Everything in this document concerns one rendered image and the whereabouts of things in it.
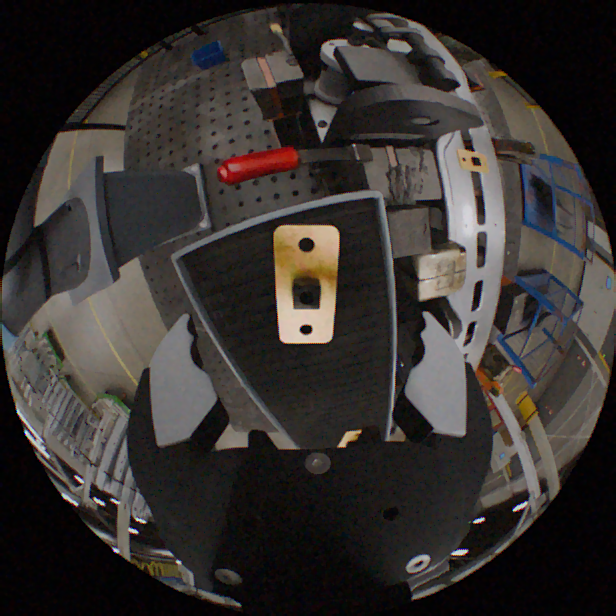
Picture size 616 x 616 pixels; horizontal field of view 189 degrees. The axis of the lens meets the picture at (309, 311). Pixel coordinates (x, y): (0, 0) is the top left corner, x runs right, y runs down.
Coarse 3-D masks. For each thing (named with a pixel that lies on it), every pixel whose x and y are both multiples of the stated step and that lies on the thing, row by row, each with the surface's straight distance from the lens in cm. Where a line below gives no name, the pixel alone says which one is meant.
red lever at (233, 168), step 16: (352, 144) 20; (224, 160) 14; (240, 160) 14; (256, 160) 14; (272, 160) 15; (288, 160) 15; (304, 160) 17; (320, 160) 18; (336, 160) 19; (352, 160) 20; (368, 160) 21; (224, 176) 14; (240, 176) 14; (256, 176) 15
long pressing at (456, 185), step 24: (408, 48) 51; (432, 48) 59; (456, 72) 56; (432, 144) 38; (456, 144) 40; (480, 144) 46; (456, 168) 39; (456, 192) 38; (456, 216) 38; (504, 216) 50; (456, 240) 39; (504, 240) 51; (480, 312) 52; (480, 336) 58
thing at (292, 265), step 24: (288, 240) 13; (336, 240) 13; (288, 264) 13; (312, 264) 13; (336, 264) 13; (288, 288) 14; (312, 288) 13; (288, 312) 14; (312, 312) 14; (288, 336) 16; (312, 336) 16
